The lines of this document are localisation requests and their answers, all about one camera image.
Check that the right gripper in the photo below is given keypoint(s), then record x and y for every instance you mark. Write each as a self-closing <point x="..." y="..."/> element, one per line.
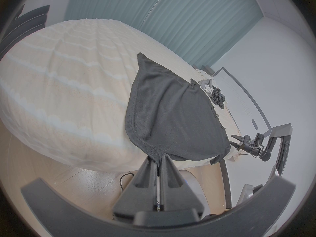
<point x="249" y="146"/>

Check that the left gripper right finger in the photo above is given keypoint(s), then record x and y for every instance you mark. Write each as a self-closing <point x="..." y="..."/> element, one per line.
<point x="172" y="196"/>

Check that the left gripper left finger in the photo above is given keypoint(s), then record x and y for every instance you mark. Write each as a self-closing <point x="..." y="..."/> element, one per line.
<point x="143" y="196"/>

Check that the black T-shirt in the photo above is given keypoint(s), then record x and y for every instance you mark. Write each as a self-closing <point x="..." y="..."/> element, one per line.
<point x="172" y="117"/>

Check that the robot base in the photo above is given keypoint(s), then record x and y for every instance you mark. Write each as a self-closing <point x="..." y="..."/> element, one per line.
<point x="192" y="181"/>

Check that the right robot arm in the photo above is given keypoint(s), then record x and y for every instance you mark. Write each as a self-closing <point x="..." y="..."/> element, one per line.
<point x="281" y="129"/>

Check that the pile of clothes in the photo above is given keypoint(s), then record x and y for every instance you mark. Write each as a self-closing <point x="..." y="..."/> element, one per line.
<point x="217" y="96"/>

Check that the bed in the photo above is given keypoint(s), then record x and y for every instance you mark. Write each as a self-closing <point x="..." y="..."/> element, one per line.
<point x="61" y="95"/>

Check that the grey bedside table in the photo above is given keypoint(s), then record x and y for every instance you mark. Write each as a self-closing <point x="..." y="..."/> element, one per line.
<point x="207" y="69"/>

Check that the blue-green curtain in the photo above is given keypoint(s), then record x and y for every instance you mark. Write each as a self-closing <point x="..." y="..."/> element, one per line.
<point x="172" y="16"/>

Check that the dark chest of drawers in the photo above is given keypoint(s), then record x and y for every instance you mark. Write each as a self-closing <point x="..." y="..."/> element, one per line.
<point x="27" y="26"/>

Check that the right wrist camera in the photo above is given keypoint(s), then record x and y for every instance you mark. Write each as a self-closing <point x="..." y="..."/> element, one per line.
<point x="258" y="138"/>

